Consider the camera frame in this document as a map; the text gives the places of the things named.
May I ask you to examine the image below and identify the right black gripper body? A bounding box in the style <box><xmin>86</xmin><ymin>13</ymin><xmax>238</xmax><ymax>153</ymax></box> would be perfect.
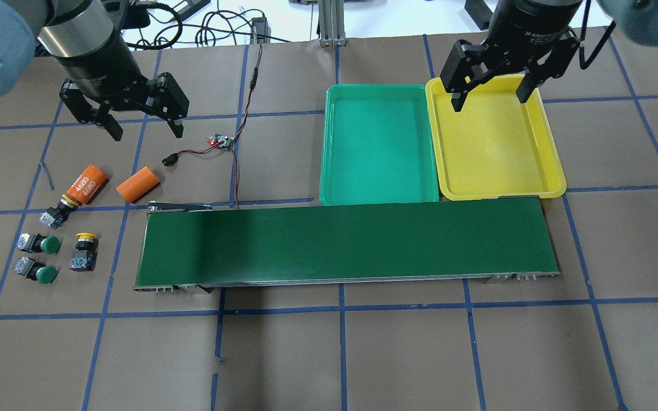
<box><xmin>440</xmin><ymin>1</ymin><xmax>582</xmax><ymax>94</ymax></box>

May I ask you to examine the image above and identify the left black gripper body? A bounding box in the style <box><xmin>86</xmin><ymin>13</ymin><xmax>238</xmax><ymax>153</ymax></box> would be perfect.
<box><xmin>58</xmin><ymin>31</ymin><xmax>190</xmax><ymax>124</ymax></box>

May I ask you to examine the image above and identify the plain orange cylinder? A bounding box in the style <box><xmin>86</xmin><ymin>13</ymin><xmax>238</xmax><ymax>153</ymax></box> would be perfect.
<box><xmin>117</xmin><ymin>166</ymin><xmax>161</xmax><ymax>203</ymax></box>

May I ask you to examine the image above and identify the orange cylinder with 4680 label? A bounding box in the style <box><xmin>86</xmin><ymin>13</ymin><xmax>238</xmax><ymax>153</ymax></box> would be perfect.
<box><xmin>63</xmin><ymin>166</ymin><xmax>109</xmax><ymax>206</ymax></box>

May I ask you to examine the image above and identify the yellow push button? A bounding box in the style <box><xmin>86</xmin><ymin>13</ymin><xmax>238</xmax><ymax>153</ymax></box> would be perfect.
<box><xmin>39</xmin><ymin>194</ymin><xmax>83</xmax><ymax>230</ymax></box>
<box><xmin>70</xmin><ymin>232</ymin><xmax>98</xmax><ymax>272</ymax></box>

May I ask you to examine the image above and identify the green push button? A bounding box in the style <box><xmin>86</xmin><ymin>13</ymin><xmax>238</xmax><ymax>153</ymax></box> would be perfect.
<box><xmin>16</xmin><ymin>232</ymin><xmax>62</xmax><ymax>255</ymax></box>
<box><xmin>13</xmin><ymin>256</ymin><xmax>58</xmax><ymax>284</ymax></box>

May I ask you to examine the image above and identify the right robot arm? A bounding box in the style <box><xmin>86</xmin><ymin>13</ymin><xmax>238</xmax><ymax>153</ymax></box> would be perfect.
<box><xmin>439</xmin><ymin>1</ymin><xmax>658</xmax><ymax>112</ymax></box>

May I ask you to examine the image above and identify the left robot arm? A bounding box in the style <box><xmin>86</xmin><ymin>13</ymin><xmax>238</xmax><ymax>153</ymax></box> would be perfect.
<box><xmin>0</xmin><ymin>1</ymin><xmax>190</xmax><ymax>141</ymax></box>

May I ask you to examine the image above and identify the small controller circuit board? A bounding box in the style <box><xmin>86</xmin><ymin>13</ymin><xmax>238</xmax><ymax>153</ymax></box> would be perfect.
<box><xmin>208</xmin><ymin>134</ymin><xmax>235</xmax><ymax>151</ymax></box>

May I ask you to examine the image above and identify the yellow plastic tray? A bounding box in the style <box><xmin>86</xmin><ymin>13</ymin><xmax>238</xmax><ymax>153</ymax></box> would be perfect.
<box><xmin>424</xmin><ymin>74</ymin><xmax>567</xmax><ymax>200</ymax></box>

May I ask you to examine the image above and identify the green plastic tray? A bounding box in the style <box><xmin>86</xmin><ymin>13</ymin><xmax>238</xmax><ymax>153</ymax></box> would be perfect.
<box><xmin>319</xmin><ymin>84</ymin><xmax>439</xmax><ymax>206</ymax></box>

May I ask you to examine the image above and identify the green conveyor belt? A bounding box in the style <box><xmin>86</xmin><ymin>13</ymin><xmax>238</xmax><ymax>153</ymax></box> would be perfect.
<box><xmin>133</xmin><ymin>198</ymin><xmax>560</xmax><ymax>292</ymax></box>

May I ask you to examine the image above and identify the black rocker switch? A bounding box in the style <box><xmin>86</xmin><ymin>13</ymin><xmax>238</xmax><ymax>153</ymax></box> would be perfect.
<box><xmin>161</xmin><ymin>153</ymin><xmax>180</xmax><ymax>167</ymax></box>

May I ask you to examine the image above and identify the red black wire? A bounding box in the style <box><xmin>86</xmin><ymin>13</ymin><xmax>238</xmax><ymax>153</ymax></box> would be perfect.
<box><xmin>175</xmin><ymin>43</ymin><xmax>264</xmax><ymax>209</ymax></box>

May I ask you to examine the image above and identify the aluminium frame post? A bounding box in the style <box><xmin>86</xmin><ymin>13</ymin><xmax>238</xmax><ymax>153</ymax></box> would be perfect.
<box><xmin>318</xmin><ymin>0</ymin><xmax>347</xmax><ymax>47</ymax></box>

